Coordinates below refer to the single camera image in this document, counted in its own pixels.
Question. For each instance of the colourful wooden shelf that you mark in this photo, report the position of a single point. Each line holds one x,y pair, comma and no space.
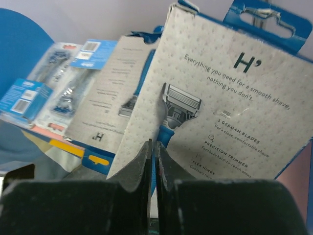
22,44

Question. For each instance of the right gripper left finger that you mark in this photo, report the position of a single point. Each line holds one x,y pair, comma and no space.
119,205

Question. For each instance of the Harry's razor pack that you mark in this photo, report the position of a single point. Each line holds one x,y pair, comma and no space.
229,99
101,119

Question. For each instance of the checked blue beige pillow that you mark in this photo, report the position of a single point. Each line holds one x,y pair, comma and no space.
50,162

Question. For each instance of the blue Gillette razor blister pack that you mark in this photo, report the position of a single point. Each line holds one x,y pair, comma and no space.
24,100

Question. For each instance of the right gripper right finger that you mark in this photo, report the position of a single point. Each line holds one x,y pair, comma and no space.
190,206

